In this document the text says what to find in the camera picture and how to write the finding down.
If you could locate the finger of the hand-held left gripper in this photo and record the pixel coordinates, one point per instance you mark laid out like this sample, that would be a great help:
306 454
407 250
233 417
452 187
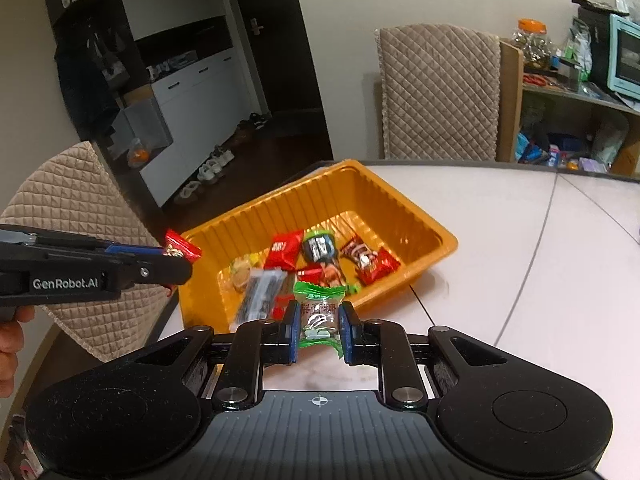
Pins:
135 249
165 270

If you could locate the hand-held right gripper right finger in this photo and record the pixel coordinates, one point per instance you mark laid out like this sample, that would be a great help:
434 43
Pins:
347 332

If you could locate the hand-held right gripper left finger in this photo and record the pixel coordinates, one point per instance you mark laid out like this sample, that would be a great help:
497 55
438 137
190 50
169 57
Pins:
292 332

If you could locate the small red candy packet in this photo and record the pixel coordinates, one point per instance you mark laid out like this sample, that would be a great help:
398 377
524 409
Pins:
379 266
182 249
282 305

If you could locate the green brown candy packet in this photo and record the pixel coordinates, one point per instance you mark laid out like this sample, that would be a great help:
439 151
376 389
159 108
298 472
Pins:
317 316

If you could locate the grey black snack packet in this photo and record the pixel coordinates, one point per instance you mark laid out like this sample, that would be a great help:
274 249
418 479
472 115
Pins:
260 295

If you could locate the large red candy packet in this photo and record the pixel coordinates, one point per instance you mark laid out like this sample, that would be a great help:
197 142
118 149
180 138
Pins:
282 252

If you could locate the dark red candy packet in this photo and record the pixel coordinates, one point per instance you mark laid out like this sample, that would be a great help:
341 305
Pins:
356 251

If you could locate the yellow candy packet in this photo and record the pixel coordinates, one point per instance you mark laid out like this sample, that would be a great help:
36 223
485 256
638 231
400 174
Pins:
246 261

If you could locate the long green snack packet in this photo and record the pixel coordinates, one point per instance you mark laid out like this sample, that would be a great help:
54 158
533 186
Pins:
320 249

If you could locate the orange plastic tray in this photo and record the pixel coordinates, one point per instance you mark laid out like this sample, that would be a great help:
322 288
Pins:
400 210

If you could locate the person's left hand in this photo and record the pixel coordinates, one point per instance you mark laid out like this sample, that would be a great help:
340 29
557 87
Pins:
11 350

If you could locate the small orange object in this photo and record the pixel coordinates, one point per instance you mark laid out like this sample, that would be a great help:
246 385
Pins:
138 156

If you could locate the row of shoes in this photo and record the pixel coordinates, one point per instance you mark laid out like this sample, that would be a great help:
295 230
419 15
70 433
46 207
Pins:
212 167

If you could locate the white cabinet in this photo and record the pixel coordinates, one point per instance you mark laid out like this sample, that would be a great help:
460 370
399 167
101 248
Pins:
190 95

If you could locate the dark wooden door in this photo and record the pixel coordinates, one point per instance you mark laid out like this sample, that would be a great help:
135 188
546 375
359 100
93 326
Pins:
285 60

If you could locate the quilted beige chair back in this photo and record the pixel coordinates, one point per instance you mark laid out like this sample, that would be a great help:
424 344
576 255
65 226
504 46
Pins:
440 95

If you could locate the wooden shelf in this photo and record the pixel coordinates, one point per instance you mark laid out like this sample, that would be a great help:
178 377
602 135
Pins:
510 110

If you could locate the small dark jar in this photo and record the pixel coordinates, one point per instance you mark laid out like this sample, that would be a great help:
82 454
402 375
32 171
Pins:
568 75

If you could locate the clear jar orange lid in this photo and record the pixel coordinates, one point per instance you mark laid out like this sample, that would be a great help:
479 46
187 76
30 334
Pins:
532 45

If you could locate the green white plastic bag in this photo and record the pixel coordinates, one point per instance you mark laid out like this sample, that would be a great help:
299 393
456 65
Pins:
580 50

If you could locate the black box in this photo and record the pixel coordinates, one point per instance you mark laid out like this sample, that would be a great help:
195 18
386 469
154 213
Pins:
597 35

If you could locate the teal toaster oven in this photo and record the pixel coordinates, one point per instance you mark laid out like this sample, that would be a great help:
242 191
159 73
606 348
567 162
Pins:
625 60

